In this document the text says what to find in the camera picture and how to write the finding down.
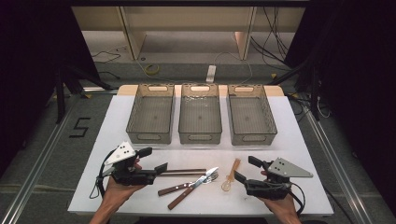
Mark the person's right hand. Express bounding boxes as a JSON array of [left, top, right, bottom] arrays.
[[260, 197, 302, 218]]

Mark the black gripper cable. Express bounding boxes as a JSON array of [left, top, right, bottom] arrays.
[[288, 181, 307, 217], [89, 148, 117, 200]]

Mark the yellow tape roll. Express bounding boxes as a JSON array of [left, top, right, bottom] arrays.
[[144, 63, 162, 76]]

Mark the beige wooden shelf unit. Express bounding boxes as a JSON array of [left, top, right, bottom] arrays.
[[70, 6, 306, 62]]

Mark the smoky transparent plastic bin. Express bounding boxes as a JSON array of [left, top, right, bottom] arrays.
[[177, 82, 223, 145], [226, 83, 278, 147], [125, 83, 176, 145]]

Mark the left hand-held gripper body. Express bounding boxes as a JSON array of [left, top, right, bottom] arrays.
[[104, 141, 158, 187]]

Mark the person's left hand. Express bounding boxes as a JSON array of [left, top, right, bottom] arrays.
[[101, 180, 146, 208]]

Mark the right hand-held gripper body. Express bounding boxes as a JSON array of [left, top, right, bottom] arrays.
[[243, 157, 314, 201]]

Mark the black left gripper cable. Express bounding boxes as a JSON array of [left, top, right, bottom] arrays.
[[89, 148, 117, 200]]

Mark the thin black floor cable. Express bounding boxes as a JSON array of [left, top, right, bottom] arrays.
[[91, 50, 121, 64]]

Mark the aluminium floor rail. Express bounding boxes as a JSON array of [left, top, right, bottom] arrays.
[[303, 110, 375, 224], [0, 92, 78, 224]]

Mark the bunch of black cables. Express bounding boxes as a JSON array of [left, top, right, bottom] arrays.
[[249, 6, 292, 72]]

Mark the wooden handled table knife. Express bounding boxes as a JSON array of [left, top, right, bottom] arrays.
[[167, 166, 219, 211]]

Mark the black metal stand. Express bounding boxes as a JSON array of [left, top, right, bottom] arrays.
[[55, 64, 114, 124], [267, 57, 322, 121]]

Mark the white floor cable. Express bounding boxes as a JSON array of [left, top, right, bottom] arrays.
[[214, 50, 254, 86]]

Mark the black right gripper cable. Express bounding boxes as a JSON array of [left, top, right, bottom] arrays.
[[288, 181, 307, 217]]

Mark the wooden handled fork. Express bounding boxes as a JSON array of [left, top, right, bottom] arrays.
[[157, 172, 219, 197]]

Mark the dark brown wooden chopstick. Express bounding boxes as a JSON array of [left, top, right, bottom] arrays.
[[158, 172, 206, 177], [166, 168, 207, 174]]

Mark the white power strip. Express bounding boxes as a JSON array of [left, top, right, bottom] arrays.
[[205, 64, 217, 84]]

